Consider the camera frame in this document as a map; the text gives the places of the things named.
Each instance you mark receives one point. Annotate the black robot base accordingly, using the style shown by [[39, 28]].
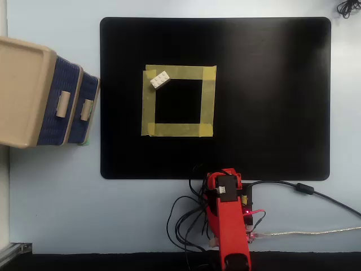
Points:
[[248, 192]]

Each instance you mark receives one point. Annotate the aluminium frame profile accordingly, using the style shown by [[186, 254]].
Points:
[[15, 249]]

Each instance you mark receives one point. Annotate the white toy brick cube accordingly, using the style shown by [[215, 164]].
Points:
[[160, 80]]

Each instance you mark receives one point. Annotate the red robot arm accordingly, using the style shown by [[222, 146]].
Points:
[[229, 226]]

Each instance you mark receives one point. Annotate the yellow masking tape strip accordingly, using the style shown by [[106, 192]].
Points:
[[148, 107], [177, 130], [207, 101], [183, 72]]

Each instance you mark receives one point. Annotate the beige plastic drawer cabinet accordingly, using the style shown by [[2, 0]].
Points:
[[19, 90]]

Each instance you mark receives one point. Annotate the black rectangular table mat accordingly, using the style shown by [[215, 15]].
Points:
[[268, 98]]

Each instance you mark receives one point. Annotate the controller board with LED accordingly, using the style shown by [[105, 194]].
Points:
[[250, 235]]

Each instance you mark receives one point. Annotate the green tape piece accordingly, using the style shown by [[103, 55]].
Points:
[[84, 143]]

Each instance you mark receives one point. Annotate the blue woven-pattern plastic drawer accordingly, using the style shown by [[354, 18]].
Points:
[[77, 130], [50, 124]]

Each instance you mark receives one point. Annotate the green rubber band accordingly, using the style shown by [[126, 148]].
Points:
[[91, 110]]

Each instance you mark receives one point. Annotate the yellow power connector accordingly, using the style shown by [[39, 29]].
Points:
[[244, 199]]

